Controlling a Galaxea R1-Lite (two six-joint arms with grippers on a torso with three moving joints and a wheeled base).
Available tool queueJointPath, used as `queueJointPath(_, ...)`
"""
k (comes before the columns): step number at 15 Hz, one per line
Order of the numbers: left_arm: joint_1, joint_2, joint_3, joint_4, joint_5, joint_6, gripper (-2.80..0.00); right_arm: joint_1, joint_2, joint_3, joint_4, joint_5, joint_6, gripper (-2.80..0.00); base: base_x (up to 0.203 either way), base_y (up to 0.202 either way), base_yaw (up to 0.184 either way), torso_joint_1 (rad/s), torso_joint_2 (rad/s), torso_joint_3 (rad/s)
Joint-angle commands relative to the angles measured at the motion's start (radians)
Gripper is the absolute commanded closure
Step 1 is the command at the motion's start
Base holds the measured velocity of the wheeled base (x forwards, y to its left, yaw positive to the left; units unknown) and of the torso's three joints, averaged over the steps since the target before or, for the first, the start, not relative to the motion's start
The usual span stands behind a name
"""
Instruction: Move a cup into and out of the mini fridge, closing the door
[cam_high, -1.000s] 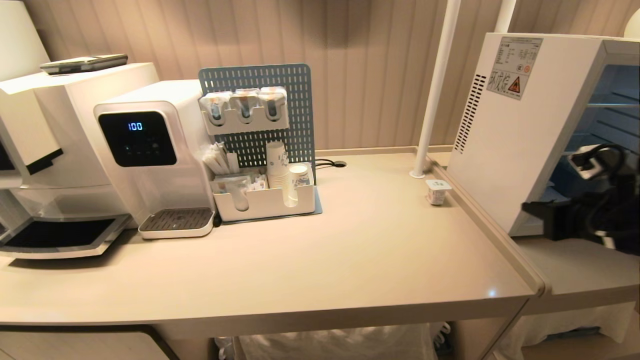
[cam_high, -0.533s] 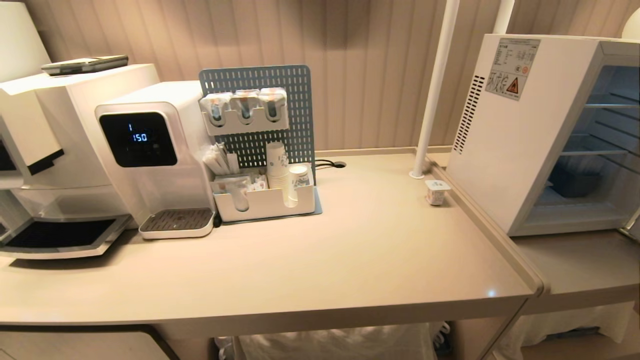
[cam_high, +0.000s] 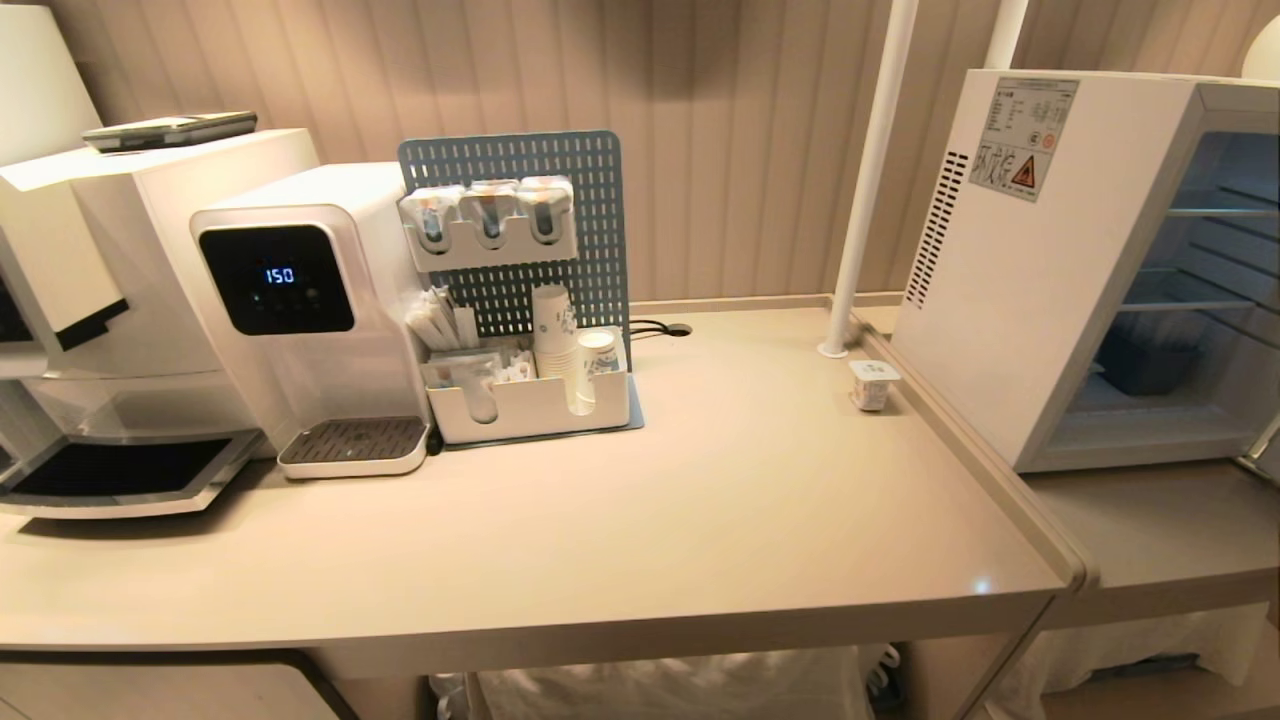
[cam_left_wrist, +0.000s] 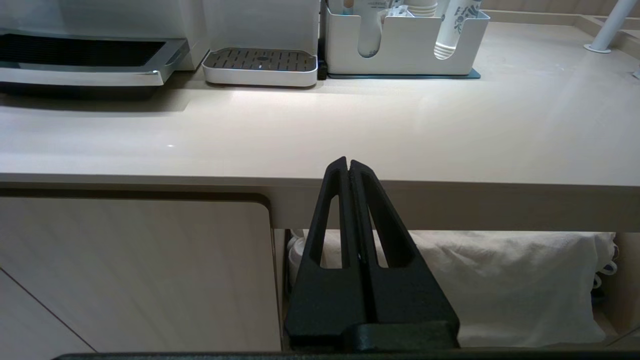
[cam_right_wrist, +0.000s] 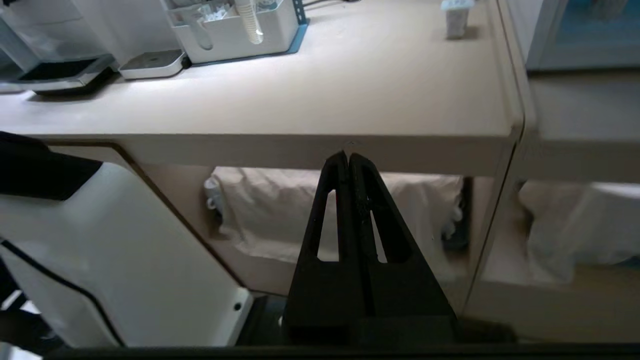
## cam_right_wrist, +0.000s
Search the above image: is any white cloth bundle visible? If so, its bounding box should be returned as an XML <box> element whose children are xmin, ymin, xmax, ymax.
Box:
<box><xmin>517</xmin><ymin>180</ymin><xmax>640</xmax><ymax>283</ymax></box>
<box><xmin>204</xmin><ymin>166</ymin><xmax>466</xmax><ymax>266</ymax></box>

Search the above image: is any coffee machine drip tray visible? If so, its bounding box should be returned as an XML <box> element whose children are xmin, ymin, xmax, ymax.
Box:
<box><xmin>0</xmin><ymin>54</ymin><xmax>117</xmax><ymax>96</ymax></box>

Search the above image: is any small white scale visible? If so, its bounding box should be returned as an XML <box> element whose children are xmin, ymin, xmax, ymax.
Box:
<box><xmin>119</xmin><ymin>49</ymin><xmax>189</xmax><ymax>81</ymax></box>

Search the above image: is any small white cup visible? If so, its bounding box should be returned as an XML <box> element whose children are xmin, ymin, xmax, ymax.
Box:
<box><xmin>440</xmin><ymin>0</ymin><xmax>475</xmax><ymax>40</ymax></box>

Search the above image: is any beige counter table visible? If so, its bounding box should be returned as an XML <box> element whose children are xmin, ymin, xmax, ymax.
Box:
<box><xmin>0</xmin><ymin>0</ymin><xmax>526</xmax><ymax>321</ymax></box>

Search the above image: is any white organizer box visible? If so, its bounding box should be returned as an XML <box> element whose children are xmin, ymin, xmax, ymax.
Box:
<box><xmin>161</xmin><ymin>0</ymin><xmax>301</xmax><ymax>65</ymax></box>

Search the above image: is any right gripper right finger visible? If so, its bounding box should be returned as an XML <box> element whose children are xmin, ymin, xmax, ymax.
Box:
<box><xmin>348</xmin><ymin>153</ymin><xmax>458</xmax><ymax>346</ymax></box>

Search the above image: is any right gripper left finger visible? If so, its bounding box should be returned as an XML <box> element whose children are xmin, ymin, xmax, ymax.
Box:
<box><xmin>281</xmin><ymin>151</ymin><xmax>357</xmax><ymax>346</ymax></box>

